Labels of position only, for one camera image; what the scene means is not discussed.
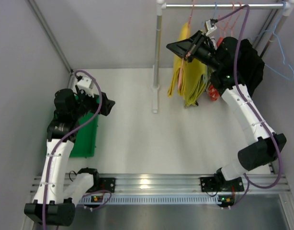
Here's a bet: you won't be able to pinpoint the lime yellow trousers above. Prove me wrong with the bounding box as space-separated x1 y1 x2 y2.
184 59 207 107

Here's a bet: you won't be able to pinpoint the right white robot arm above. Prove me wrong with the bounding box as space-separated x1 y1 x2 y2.
166 31 287 188

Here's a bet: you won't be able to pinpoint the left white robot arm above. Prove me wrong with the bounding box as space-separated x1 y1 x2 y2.
24 89 115 229

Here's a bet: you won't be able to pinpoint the black white printed trousers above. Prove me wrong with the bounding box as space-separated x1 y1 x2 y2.
202 72 212 84

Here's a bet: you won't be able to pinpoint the pink hanger with orange trousers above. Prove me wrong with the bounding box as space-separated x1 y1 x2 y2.
219 11 242 37

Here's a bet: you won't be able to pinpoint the orange patterned trousers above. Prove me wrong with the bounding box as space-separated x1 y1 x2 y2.
206 36 224 101

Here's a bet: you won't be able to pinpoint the green plastic tray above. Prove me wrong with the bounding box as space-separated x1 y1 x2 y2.
52 95 100 158

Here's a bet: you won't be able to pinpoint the metal clothes rack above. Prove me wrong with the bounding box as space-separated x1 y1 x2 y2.
151 0 282 114

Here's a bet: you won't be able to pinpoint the black garment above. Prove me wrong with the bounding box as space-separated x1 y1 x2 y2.
237 39 265 97

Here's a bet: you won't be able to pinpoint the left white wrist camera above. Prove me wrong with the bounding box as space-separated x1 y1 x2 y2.
75 77 95 97

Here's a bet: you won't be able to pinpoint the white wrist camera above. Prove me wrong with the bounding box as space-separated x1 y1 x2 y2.
204 19 217 36
75 77 95 97

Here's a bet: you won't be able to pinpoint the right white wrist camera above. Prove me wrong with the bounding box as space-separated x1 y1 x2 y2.
204 19 217 36

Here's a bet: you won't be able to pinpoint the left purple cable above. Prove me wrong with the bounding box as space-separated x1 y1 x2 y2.
41 69 112 227

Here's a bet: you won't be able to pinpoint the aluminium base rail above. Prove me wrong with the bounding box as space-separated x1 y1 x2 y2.
29 173 291 207

